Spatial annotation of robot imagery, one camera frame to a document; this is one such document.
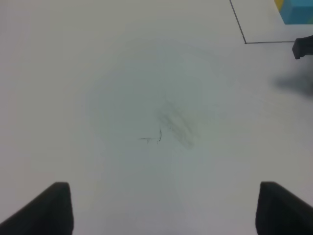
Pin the yellow template cube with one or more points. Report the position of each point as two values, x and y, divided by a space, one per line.
279 4

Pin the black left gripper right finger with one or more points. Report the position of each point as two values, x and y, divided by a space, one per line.
280 212

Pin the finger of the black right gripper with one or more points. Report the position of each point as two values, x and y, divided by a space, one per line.
303 47

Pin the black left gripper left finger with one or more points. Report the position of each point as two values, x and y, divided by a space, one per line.
50 213

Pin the blue template cube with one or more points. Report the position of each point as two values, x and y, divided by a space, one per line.
297 11

